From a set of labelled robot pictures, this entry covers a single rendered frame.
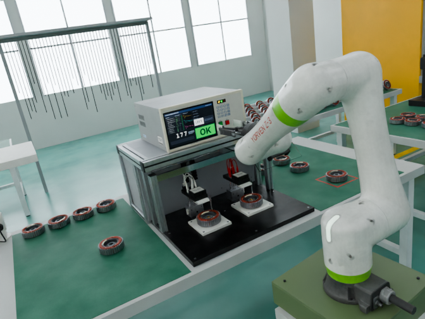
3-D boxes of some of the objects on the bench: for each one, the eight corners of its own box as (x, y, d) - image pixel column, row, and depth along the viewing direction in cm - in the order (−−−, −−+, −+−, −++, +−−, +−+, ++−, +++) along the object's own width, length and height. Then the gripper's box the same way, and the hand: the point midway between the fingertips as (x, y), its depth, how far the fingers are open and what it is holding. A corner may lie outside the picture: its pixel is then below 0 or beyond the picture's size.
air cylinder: (244, 196, 190) (243, 187, 188) (232, 201, 187) (231, 191, 185) (239, 193, 194) (238, 184, 193) (227, 198, 191) (226, 188, 189)
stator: (128, 241, 168) (126, 234, 166) (118, 256, 157) (116, 248, 156) (106, 242, 170) (104, 235, 169) (95, 256, 160) (93, 249, 159)
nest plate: (273, 206, 175) (273, 204, 175) (248, 216, 169) (248, 214, 168) (255, 197, 188) (255, 194, 187) (231, 206, 181) (231, 204, 181)
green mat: (191, 271, 139) (191, 271, 139) (18, 353, 113) (18, 352, 113) (123, 198, 219) (123, 197, 218) (12, 235, 192) (11, 235, 192)
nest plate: (231, 224, 165) (231, 221, 164) (203, 236, 158) (202, 233, 158) (215, 212, 178) (215, 210, 177) (188, 223, 171) (188, 221, 171)
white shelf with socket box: (64, 242, 177) (36, 154, 163) (-22, 273, 162) (-62, 178, 147) (55, 216, 207) (31, 140, 192) (-18, 241, 191) (-51, 160, 177)
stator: (226, 221, 165) (224, 214, 164) (204, 230, 160) (203, 223, 159) (213, 213, 175) (212, 206, 173) (193, 221, 170) (191, 214, 169)
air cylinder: (204, 212, 180) (202, 202, 178) (191, 218, 176) (189, 207, 175) (200, 209, 184) (198, 199, 182) (186, 214, 181) (184, 204, 179)
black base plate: (314, 211, 169) (314, 207, 168) (193, 267, 142) (192, 262, 141) (255, 184, 209) (255, 180, 208) (152, 223, 181) (150, 219, 181)
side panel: (152, 222, 183) (139, 162, 172) (147, 224, 181) (133, 164, 171) (135, 204, 206) (123, 151, 196) (130, 206, 205) (117, 152, 195)
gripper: (234, 148, 146) (207, 138, 165) (275, 135, 155) (245, 126, 174) (232, 130, 144) (204, 122, 163) (274, 118, 153) (243, 111, 172)
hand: (228, 125), depth 166 cm, fingers open, 8 cm apart
